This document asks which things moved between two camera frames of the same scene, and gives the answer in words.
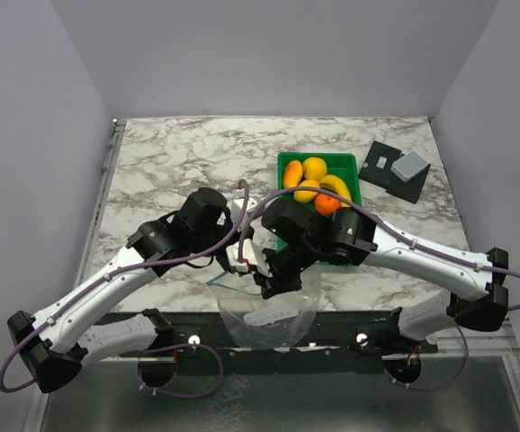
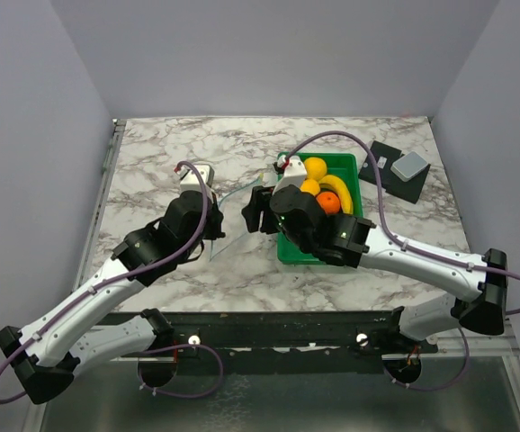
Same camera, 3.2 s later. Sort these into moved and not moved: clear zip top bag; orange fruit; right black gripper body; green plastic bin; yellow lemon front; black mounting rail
Moved: right black gripper body; clear zip top bag
Not moved: orange fruit; black mounting rail; yellow lemon front; green plastic bin
